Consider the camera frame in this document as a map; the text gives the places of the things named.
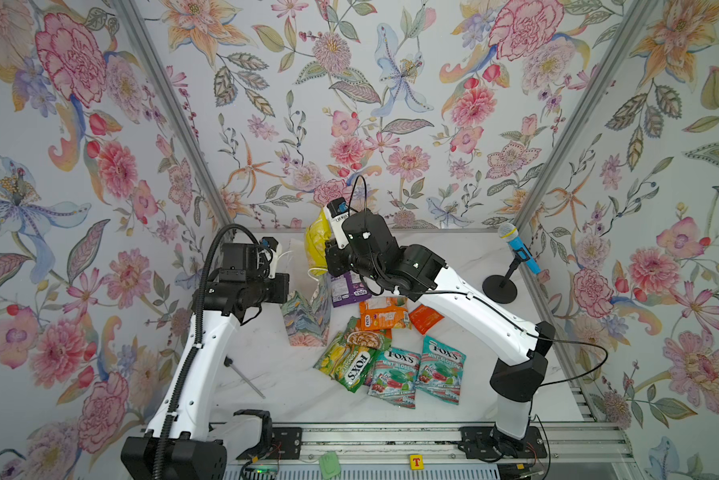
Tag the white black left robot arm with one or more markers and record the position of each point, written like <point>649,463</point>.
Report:
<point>176,443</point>

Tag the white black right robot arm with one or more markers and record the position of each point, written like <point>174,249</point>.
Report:
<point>521,346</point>

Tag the orange snack packet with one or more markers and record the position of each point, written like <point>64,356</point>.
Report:
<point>382,313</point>

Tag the green noodle snack packet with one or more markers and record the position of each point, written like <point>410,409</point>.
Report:
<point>379,340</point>

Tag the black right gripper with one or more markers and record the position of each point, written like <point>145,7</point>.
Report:
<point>334,257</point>

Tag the yellow green Fox's candy bag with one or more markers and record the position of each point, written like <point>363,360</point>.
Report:
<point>354,368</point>

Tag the green Fox's candy bag middle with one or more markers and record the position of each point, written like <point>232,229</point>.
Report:
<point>395,377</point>

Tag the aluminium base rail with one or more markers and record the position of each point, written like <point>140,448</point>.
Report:
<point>393,443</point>

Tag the green tag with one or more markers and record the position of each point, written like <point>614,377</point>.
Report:
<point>329,466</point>

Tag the yellow T label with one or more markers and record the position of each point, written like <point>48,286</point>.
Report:
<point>416,462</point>

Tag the yellow snack packet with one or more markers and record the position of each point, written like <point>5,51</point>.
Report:
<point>316,236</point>

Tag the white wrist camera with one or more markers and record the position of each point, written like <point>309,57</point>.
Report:
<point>273,251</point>
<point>336,211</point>

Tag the purple snack packet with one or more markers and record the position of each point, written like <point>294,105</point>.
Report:
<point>348,289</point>

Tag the blue microphone on black stand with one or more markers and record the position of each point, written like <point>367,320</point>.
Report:
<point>500,288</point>

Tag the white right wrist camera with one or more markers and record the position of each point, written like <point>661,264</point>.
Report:
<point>336,211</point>

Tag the green Fox's candy bag right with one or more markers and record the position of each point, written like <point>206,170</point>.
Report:
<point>441,371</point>

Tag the small red snack packet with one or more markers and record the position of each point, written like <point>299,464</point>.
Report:
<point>423,318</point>

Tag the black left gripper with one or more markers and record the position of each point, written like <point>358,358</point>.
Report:
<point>281,281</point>

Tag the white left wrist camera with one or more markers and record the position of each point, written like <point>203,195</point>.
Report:
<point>273,251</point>

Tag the black handled screwdriver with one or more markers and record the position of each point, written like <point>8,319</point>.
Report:
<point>229,363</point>

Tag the floral white paper bag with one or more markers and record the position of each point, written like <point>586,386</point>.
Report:
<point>307,310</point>

